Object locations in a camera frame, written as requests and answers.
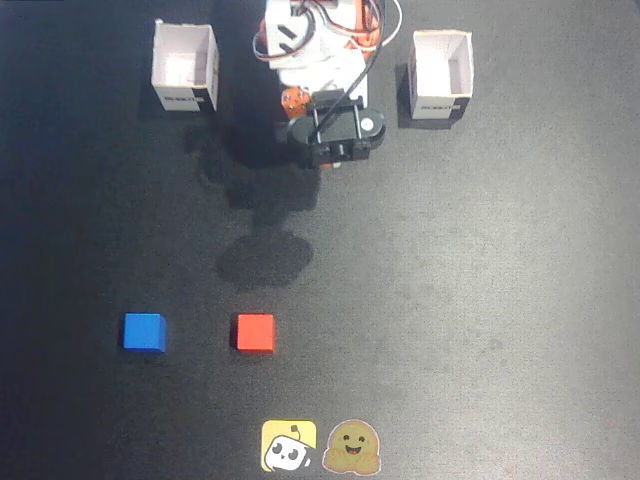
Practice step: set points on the white open cardboard box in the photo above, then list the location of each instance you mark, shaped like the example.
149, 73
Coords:
186, 70
440, 75

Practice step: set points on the blue cube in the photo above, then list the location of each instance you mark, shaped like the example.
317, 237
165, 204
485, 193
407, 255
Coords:
144, 332

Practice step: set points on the red cube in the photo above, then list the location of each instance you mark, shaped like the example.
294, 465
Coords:
255, 332

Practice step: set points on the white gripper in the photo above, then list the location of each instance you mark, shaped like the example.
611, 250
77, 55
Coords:
296, 103

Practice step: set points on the yellow robot mascot sticker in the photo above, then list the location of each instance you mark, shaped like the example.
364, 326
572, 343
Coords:
285, 445

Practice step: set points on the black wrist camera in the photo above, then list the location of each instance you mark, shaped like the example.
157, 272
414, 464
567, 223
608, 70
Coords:
335, 131

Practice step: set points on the orange and white robot arm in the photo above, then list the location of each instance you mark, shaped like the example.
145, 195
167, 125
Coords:
367, 36

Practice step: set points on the hugging face emoji sticker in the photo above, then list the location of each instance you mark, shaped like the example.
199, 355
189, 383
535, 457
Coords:
352, 446

